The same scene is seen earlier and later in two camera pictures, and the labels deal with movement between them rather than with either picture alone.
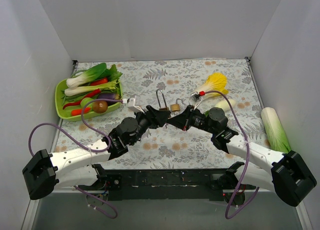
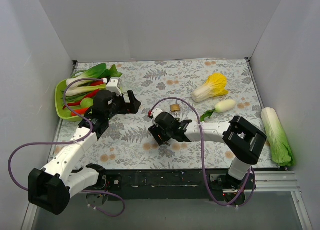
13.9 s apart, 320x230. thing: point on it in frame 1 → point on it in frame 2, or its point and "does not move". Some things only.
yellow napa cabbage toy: [215, 81] does not move
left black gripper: [152, 117] → [124, 103]
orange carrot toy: [78, 111] does not move
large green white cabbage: [274, 131] does not move
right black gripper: [187, 118] → [155, 134]
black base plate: [159, 185] does not move
